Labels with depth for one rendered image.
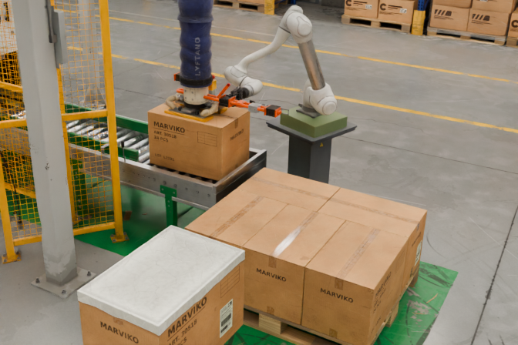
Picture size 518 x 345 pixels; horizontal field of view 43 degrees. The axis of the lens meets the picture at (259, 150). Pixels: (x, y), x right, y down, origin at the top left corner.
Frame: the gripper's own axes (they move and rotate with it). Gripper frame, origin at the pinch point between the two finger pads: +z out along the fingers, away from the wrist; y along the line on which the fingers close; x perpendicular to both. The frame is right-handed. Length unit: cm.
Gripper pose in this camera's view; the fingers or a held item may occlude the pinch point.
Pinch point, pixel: (228, 101)
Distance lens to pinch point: 446.3
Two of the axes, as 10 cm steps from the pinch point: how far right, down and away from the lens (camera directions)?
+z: -4.9, 3.5, -8.0
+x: -8.7, -2.2, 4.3
